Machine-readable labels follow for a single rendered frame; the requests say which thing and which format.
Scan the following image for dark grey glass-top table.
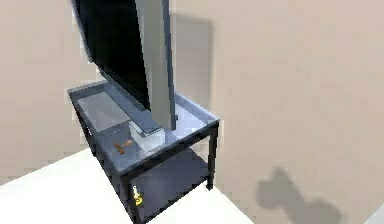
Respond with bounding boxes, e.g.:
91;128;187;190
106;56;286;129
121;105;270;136
66;79;221;224

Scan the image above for small brown wooden object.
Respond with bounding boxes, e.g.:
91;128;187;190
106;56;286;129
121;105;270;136
113;139;134;156

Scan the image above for black television set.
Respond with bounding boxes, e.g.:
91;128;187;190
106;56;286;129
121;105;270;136
70;0;178;138

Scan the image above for yellow and white key ring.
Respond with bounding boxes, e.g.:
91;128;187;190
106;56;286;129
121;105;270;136
131;185;144;208

